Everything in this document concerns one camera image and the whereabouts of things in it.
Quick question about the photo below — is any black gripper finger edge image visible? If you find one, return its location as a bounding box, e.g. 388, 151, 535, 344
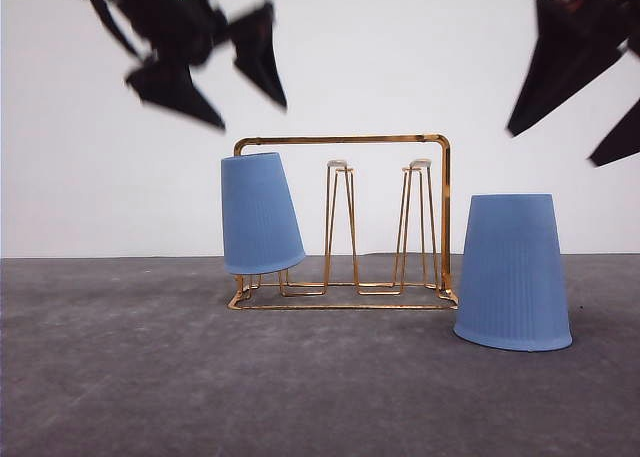
588, 99, 640, 167

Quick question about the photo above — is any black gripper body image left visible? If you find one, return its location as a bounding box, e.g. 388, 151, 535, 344
98, 0, 231, 68

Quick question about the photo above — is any gold wire cup rack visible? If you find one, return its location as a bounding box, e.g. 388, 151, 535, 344
228, 134, 459, 310

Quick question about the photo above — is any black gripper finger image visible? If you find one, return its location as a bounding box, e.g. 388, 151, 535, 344
126, 53, 225, 129
228, 1, 287, 109

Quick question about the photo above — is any black cable image left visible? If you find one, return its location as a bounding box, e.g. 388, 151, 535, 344
91, 0, 155, 61

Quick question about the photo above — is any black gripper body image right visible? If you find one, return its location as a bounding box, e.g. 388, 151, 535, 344
526, 0, 640, 82

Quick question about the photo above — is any blue ribbed cup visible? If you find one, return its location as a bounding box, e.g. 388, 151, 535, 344
221, 152, 306, 275
454, 193, 573, 352

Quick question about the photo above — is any black gripper finger large image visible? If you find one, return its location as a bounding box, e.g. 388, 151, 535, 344
507, 0, 640, 135

